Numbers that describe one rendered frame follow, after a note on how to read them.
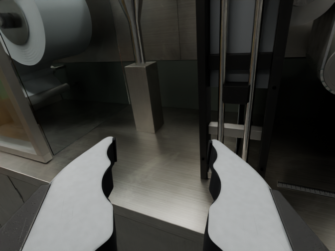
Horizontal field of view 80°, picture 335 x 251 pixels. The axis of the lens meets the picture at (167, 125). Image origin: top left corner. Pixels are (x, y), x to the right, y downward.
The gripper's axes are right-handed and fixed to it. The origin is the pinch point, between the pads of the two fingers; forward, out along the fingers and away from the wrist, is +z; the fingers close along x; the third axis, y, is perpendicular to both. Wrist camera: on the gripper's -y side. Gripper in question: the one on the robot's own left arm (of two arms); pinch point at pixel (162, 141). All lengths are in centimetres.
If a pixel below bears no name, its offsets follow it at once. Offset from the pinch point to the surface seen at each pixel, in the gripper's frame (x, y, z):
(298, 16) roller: 28.4, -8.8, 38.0
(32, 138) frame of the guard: -43, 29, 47
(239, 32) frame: 14.6, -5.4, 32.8
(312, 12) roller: 30.5, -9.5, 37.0
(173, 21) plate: 3, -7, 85
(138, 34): -9, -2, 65
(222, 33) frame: 11.0, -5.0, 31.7
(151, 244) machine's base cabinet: -2, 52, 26
